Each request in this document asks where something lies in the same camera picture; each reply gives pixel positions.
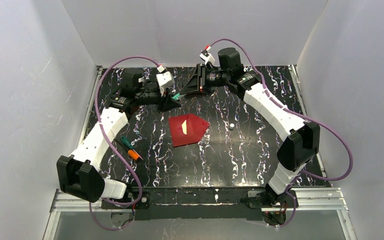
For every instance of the aluminium front rail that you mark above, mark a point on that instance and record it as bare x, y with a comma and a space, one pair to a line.
308, 199

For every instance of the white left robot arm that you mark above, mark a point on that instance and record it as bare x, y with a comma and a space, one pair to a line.
78, 173

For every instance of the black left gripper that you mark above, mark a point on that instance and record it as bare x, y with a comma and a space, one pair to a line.
162, 100

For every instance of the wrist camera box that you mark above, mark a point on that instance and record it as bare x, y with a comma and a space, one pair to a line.
164, 79
206, 56

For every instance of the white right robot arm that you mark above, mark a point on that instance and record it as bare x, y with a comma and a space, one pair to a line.
300, 139

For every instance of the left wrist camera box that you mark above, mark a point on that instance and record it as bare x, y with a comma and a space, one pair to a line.
164, 79

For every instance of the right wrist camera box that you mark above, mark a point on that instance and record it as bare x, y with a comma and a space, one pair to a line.
206, 56

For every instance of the orange green screwdriver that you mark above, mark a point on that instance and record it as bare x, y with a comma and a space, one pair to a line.
129, 148

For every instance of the white green glue stick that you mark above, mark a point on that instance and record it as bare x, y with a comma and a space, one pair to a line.
177, 97

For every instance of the peach lined letter paper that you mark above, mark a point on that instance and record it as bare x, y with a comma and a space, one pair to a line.
184, 127

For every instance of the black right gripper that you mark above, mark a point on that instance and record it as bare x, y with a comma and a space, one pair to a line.
202, 78

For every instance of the red paper envelope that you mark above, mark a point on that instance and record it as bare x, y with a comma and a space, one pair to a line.
196, 128

